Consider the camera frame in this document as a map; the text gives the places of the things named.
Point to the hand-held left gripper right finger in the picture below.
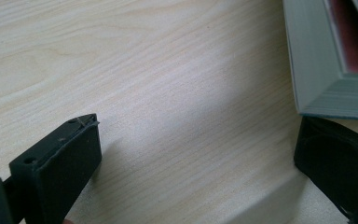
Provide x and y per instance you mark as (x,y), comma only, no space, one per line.
(341,168)

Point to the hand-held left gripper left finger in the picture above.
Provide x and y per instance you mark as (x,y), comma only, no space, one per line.
(59,168)

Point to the red illustrated book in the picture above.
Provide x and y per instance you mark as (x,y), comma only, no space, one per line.
(313,62)

